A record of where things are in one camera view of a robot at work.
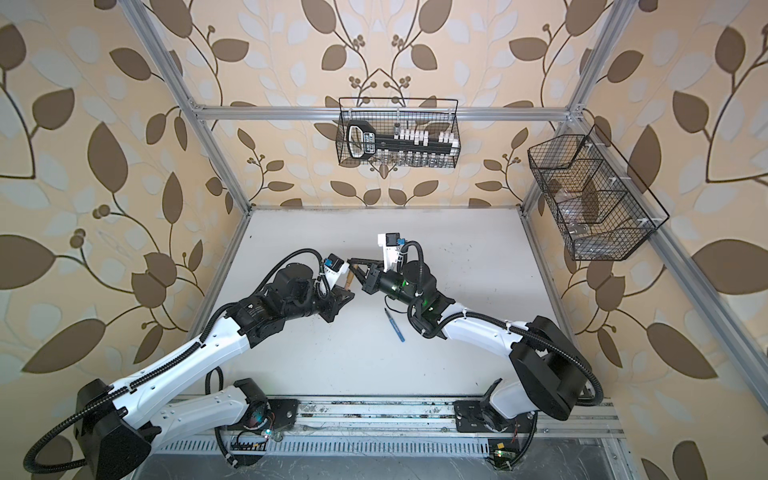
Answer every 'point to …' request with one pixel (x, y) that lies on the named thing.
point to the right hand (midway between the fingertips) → (347, 270)
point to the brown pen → (349, 278)
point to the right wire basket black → (603, 212)
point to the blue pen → (393, 325)
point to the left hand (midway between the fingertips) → (352, 288)
